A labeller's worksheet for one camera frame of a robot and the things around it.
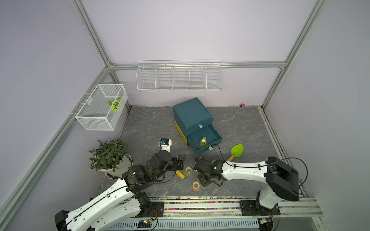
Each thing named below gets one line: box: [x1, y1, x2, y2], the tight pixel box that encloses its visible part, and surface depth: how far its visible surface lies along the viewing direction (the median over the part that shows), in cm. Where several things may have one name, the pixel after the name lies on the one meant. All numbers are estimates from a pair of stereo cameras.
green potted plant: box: [89, 138, 131, 173], surface depth 75 cm
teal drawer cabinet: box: [172, 97, 224, 156], surface depth 90 cm
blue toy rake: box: [175, 170, 186, 180], surface depth 86 cm
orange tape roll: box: [191, 180, 202, 192], surface depth 82 cm
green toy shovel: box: [227, 143, 244, 162], surface depth 96 cm
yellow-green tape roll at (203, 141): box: [199, 136, 208, 147], surface depth 90 cm
